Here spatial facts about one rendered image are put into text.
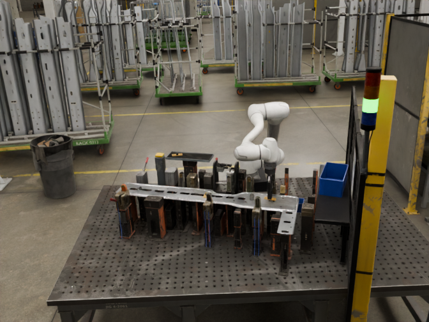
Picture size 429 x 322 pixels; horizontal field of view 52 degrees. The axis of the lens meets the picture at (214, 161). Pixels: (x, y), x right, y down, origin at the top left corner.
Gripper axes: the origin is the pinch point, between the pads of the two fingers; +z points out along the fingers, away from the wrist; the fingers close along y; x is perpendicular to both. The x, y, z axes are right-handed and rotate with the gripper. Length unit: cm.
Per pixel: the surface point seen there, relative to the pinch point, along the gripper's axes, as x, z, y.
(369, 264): 65, 13, 53
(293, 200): 16.6, 5.7, -4.3
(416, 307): 106, 83, -2
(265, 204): -2.4, 5.7, 5.2
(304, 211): 25.6, 2.2, 16.7
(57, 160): -276, 50, -140
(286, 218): 14.5, 5.9, 21.6
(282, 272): 14, 36, 40
